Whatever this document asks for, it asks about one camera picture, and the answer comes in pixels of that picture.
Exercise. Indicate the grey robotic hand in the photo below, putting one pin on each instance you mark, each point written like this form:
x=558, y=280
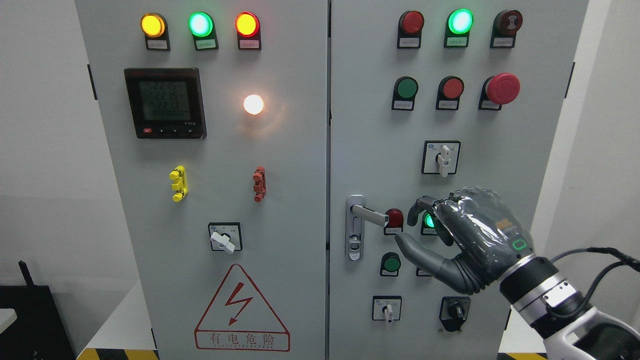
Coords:
x=492, y=240

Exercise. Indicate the silver door handle lock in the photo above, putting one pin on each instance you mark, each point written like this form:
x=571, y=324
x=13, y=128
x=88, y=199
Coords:
x=356, y=215

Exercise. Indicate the grey cabinet door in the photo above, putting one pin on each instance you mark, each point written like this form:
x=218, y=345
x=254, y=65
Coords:
x=377, y=152
x=284, y=235

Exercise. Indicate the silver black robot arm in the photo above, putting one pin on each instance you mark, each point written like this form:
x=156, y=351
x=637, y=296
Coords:
x=570, y=327

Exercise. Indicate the green lamp top right door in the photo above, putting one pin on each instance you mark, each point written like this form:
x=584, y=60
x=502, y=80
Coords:
x=458, y=27

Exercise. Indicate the red lamp top right door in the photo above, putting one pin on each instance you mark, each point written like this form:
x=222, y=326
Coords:
x=409, y=30

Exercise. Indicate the green indicator lamp left door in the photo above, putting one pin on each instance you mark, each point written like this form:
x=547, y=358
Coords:
x=203, y=30

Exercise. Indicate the green lamp middle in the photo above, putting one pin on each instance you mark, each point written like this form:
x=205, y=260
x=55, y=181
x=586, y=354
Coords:
x=427, y=225

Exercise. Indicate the red lamp middle left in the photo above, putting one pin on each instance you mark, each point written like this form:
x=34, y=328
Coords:
x=395, y=222

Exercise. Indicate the green push button lower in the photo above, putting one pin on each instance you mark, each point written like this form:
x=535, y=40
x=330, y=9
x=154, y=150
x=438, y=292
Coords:
x=390, y=264

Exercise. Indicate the green push button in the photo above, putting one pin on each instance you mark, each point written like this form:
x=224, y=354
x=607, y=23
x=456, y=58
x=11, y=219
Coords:
x=390, y=264
x=404, y=94

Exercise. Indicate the red emergency stop mushroom button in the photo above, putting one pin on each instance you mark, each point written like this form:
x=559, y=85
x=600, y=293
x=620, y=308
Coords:
x=499, y=90

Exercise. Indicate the red push button upper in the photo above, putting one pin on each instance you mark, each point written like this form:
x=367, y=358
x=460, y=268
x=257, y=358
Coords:
x=449, y=93

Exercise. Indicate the green push button upper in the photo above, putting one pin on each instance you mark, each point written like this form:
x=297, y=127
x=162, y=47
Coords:
x=404, y=94

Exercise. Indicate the dark red buzzer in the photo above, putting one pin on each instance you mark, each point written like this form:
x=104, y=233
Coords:
x=506, y=25

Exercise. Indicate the red terminal connector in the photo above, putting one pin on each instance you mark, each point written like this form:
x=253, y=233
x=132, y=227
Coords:
x=259, y=185

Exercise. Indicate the red electric hazard warning sticker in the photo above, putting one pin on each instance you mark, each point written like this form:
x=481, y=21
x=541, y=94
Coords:
x=239, y=318

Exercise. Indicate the white glowing indicator lamp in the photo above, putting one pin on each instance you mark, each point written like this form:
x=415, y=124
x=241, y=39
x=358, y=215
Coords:
x=253, y=104

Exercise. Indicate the yellow terminal connector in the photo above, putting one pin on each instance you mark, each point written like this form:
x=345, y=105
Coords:
x=179, y=183

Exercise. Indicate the red-orange indicator lamp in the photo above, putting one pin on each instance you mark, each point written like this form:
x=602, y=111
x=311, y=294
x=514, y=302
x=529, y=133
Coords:
x=248, y=30

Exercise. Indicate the black digital power meter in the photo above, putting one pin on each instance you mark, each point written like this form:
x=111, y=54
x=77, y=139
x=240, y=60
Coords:
x=166, y=103

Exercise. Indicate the white cabinet base platform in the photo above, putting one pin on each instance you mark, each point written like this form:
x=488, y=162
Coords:
x=129, y=327

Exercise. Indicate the yellow indicator lamp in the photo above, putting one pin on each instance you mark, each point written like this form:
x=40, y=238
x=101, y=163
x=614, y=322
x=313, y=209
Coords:
x=156, y=32

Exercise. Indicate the black box with antenna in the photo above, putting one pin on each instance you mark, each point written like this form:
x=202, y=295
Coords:
x=38, y=332

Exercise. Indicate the black rotary knob switch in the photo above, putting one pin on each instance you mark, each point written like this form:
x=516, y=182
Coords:
x=453, y=312

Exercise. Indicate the white lever selector switch upper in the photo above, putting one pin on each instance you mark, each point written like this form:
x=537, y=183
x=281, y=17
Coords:
x=440, y=157

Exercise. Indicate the white lever selector switch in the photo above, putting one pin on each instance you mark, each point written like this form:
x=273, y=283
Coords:
x=225, y=237
x=386, y=310
x=440, y=157

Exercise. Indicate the white lever selector switch lower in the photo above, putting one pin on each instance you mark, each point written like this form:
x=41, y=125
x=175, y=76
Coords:
x=386, y=310

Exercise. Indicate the white lever selector switch left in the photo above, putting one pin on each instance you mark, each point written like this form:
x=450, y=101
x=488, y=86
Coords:
x=225, y=237

